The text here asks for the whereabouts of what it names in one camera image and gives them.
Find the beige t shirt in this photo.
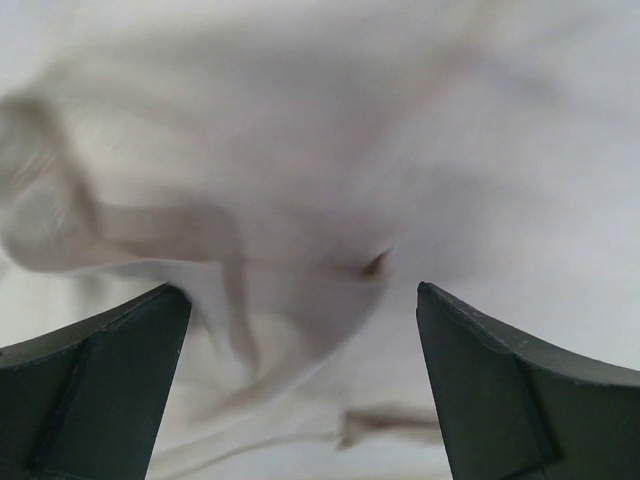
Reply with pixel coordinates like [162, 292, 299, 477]
[1, 1, 639, 479]

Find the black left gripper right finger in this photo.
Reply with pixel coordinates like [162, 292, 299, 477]
[416, 283, 639, 480]

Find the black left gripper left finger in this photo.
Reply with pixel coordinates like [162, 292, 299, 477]
[1, 285, 191, 480]

